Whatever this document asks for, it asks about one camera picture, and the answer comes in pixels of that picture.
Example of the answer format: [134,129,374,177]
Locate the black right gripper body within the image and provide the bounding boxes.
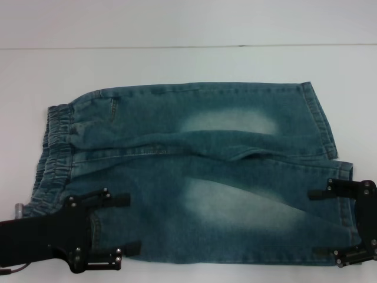
[355,187,377,256]

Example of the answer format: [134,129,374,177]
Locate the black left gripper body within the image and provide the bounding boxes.
[0,202,90,275]

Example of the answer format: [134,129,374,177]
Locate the blue denim shorts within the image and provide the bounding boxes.
[25,81,354,263]

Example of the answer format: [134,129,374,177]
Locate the thin grey cable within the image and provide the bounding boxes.
[0,263,32,275]

